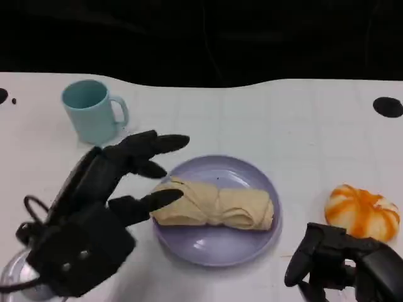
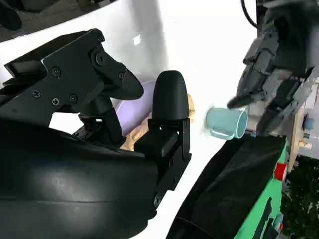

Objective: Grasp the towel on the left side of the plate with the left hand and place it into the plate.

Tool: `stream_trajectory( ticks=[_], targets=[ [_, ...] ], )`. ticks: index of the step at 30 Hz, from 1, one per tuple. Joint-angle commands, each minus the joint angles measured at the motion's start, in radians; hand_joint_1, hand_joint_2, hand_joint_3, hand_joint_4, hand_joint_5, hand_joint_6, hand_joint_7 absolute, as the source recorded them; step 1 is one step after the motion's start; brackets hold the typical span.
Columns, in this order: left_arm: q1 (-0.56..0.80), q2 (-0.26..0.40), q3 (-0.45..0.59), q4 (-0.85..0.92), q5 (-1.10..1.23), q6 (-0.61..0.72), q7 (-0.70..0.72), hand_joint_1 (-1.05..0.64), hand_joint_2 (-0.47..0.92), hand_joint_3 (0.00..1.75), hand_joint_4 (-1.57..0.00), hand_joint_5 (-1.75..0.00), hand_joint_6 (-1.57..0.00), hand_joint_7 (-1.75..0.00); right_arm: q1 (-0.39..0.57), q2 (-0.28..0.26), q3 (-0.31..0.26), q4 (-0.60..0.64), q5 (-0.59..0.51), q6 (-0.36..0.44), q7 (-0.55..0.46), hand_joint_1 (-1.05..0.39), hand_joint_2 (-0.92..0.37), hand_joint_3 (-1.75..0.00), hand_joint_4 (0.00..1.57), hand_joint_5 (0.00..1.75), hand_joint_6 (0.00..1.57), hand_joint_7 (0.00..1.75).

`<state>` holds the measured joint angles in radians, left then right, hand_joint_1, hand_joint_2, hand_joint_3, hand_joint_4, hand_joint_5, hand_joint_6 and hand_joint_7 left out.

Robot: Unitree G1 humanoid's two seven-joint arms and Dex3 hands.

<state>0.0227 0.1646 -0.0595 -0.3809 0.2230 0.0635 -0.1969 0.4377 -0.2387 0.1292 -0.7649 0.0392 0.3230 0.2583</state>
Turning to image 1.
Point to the lilac plate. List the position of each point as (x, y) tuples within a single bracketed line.
[(217, 245)]

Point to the orange and white bread roll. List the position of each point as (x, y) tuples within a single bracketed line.
[(362, 212)]

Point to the black backdrop curtain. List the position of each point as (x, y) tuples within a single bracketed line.
[(201, 37)]

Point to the beige towel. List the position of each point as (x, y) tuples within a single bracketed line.
[(217, 206)]

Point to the pale green mug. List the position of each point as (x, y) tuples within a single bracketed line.
[(91, 119)]

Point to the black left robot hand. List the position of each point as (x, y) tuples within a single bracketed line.
[(85, 182)]

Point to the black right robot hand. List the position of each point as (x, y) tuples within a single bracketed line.
[(352, 261)]

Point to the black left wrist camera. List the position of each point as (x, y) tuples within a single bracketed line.
[(82, 251)]

